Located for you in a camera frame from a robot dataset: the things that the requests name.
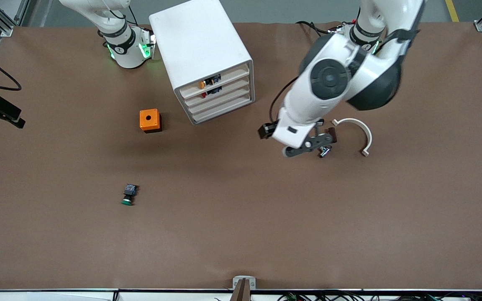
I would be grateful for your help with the brown cylindrical block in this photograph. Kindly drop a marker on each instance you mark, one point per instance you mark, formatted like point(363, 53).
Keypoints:
point(333, 136)

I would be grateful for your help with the brown post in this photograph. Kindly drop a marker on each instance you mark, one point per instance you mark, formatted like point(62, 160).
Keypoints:
point(242, 292)

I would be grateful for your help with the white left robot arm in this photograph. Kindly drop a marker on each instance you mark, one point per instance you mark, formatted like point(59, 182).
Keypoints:
point(303, 100)

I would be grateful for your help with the red mushroom push button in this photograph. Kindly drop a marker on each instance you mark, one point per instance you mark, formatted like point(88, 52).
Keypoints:
point(203, 95)

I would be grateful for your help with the green mushroom push button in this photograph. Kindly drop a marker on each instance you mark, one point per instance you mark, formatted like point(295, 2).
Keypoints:
point(126, 202)

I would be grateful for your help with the silver metal table bracket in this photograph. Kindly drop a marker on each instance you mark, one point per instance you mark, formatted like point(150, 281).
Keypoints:
point(244, 282)

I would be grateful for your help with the orange mushroom push button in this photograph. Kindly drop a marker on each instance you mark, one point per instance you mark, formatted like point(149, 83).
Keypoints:
point(202, 84)

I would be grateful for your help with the silver metal tee fitting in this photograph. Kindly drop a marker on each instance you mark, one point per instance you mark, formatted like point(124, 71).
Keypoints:
point(324, 153)

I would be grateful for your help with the orange button enclosure box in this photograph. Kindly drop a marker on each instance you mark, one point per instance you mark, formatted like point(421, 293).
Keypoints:
point(149, 119)

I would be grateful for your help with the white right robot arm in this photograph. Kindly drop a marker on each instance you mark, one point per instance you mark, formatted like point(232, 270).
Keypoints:
point(126, 50)

